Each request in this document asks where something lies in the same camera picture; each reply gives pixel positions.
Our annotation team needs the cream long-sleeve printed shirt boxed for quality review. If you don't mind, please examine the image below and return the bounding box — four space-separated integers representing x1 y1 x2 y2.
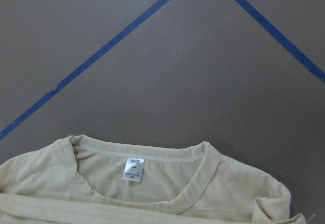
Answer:
1 135 306 223

